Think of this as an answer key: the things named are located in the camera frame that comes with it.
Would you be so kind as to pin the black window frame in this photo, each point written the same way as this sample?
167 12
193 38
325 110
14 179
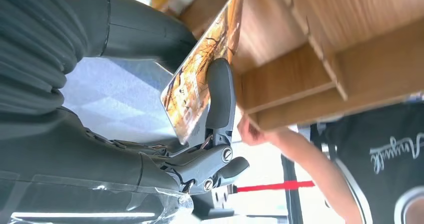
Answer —
293 196

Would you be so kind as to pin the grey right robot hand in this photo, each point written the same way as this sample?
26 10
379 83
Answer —
82 156

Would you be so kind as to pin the red barrier tape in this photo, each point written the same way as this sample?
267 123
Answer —
275 186

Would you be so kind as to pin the grey kiosk stand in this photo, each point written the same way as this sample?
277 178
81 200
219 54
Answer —
212 211

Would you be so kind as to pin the person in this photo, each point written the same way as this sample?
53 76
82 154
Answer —
381 182

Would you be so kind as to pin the wooden organizer box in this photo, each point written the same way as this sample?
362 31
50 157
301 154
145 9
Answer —
331 50

